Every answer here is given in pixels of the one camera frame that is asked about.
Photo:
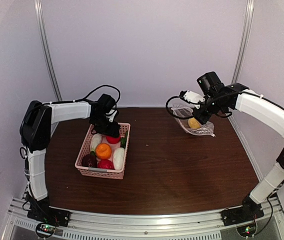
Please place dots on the pink plastic basket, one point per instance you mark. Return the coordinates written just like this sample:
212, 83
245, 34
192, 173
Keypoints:
102, 173

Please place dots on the green vegetable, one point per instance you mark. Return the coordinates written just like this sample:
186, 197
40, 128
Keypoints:
123, 140

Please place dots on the circuit board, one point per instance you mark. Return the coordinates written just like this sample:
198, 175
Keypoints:
247, 230
44, 230

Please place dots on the right rear aluminium post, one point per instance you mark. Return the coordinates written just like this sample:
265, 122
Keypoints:
248, 19

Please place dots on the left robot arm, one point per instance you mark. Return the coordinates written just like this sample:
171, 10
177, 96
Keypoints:
35, 131

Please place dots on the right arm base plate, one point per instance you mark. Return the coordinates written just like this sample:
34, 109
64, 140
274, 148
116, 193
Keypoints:
234, 216

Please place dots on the left circuit board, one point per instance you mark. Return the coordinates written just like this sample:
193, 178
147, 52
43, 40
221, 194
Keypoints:
44, 230

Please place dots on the white radish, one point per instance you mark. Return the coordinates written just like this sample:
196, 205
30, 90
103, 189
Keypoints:
95, 141
118, 158

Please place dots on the red apple front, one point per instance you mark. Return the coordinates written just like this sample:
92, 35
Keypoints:
105, 164

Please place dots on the red apple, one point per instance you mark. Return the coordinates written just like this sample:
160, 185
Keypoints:
113, 140
105, 164

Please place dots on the right circuit board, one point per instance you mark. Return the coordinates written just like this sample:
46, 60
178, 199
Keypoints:
247, 230

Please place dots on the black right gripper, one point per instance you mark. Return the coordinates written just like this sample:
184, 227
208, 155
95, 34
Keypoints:
203, 119

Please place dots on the right side aluminium rail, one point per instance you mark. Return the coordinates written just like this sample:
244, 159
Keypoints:
246, 147

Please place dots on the aluminium post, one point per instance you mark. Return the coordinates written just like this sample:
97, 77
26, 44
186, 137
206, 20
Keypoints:
46, 49
248, 19

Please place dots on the yellow peach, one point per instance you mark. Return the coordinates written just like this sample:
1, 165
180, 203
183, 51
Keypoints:
193, 123

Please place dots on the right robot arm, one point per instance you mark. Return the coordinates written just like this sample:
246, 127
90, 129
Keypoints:
224, 98

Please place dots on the orange tangerine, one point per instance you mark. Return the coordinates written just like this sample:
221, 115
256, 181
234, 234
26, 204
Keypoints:
103, 151

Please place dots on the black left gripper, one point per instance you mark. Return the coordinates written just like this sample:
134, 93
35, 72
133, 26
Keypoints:
112, 131

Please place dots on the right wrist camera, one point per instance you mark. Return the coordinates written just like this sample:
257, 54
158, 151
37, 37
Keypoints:
192, 98

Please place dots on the front aluminium frame rail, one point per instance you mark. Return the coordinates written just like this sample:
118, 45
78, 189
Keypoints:
205, 225

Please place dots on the clear zip top bag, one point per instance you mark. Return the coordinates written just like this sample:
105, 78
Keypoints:
182, 111

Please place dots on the left rear aluminium post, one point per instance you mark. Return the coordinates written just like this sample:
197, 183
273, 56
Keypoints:
46, 49

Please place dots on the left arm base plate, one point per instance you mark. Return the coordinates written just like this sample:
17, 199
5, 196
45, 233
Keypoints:
55, 217

